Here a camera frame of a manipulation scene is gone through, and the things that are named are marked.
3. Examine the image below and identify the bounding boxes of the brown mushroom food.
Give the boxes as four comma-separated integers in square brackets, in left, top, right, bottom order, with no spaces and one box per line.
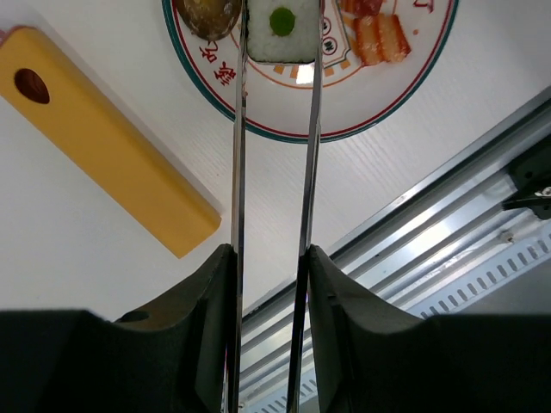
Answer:
[174,0,243,41]

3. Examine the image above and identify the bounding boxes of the sushi roll with green centre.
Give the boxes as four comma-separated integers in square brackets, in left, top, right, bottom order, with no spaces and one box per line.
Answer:
[247,0,321,65]

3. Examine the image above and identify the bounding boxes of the striped bacon slice food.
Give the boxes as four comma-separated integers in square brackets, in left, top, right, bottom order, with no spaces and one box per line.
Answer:
[338,0,411,67]

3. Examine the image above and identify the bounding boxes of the yellow rectangular box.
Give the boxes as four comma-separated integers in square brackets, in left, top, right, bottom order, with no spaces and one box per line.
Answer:
[1,26,221,258]

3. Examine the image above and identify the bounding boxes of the metal food tongs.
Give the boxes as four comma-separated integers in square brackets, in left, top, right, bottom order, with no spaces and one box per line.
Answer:
[224,1,323,412]

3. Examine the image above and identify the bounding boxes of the aluminium mounting rail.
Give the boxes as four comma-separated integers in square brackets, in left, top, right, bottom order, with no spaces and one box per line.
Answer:
[240,88,551,388]

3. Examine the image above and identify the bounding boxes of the white slotted cable duct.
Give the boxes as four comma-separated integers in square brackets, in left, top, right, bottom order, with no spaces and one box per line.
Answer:
[241,226,550,412]

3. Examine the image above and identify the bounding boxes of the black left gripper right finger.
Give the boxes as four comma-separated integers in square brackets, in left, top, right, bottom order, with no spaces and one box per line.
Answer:
[309,246,550,412]

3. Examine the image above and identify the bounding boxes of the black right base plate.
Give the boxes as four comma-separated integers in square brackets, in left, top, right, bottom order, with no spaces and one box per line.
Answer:
[501,145,550,220]

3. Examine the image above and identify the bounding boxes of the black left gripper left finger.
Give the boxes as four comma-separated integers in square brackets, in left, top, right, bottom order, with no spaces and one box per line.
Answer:
[1,244,232,412]

